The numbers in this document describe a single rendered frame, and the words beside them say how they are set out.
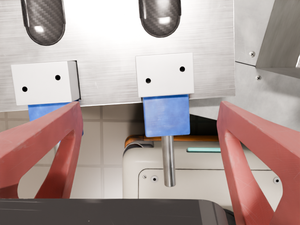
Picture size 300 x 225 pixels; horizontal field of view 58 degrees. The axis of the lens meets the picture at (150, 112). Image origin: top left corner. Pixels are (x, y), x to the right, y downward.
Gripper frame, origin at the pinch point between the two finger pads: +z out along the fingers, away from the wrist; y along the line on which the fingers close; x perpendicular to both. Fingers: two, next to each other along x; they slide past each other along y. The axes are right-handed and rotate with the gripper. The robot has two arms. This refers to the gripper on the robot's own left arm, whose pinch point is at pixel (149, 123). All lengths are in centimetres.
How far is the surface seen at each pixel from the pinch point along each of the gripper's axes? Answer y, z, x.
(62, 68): 7.6, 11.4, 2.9
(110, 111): 17, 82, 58
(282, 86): -15.5, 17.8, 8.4
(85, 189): 28, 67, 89
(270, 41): -12.8, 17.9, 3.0
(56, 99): 8.2, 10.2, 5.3
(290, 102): -16.7, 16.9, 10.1
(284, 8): -13.5, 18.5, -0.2
